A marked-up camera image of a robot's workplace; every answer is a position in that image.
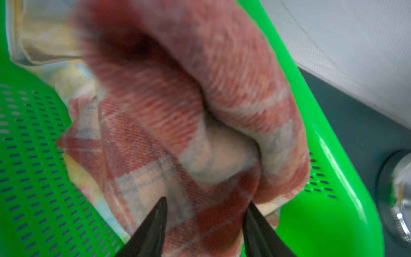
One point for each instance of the pastel floral skirt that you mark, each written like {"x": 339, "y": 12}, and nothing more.
{"x": 40, "y": 39}

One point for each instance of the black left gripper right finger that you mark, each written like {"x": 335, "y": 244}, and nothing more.
{"x": 260, "y": 239}

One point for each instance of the chrome cup holder stand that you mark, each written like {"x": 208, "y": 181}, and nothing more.
{"x": 393, "y": 196}

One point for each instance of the green plastic basket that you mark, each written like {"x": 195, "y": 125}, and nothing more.
{"x": 44, "y": 215}

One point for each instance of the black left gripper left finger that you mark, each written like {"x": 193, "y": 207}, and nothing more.
{"x": 148, "y": 240}

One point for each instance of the red plaid skirt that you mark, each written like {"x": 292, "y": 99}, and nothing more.
{"x": 192, "y": 105}

